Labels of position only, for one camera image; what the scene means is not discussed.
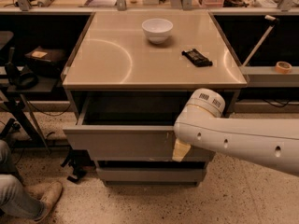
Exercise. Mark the black box with label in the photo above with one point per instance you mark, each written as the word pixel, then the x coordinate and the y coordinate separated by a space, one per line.
pixel 46 62

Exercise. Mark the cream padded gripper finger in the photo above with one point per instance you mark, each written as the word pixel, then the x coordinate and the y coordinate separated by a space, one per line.
pixel 180 150

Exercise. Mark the black headset on stand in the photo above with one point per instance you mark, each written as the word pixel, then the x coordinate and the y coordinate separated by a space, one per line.
pixel 23 79

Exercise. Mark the grey drawer cabinet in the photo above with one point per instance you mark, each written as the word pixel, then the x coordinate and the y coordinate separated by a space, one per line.
pixel 114 56

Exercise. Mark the white ceramic bowl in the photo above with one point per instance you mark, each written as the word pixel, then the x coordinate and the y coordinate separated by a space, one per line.
pixel 157 30

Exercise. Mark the grey drawer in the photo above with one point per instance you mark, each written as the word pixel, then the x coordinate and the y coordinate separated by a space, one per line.
pixel 127 127
pixel 151 175

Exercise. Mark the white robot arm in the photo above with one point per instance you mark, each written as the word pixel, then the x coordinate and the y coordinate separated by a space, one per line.
pixel 272 143

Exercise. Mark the black snack bar packet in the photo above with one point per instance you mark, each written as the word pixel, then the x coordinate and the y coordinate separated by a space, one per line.
pixel 196 58

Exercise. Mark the black strap bag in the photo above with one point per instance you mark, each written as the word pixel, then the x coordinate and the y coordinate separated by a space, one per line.
pixel 81 163

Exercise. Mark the grey bottom drawer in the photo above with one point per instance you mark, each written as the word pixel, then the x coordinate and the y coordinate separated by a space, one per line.
pixel 151 175

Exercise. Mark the grey top drawer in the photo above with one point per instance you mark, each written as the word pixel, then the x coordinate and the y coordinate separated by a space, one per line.
pixel 127 127

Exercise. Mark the blue jeans leg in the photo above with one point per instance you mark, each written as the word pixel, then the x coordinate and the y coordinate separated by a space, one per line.
pixel 14 199

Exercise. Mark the masking tape roll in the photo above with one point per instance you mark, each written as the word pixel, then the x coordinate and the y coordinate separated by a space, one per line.
pixel 283 67

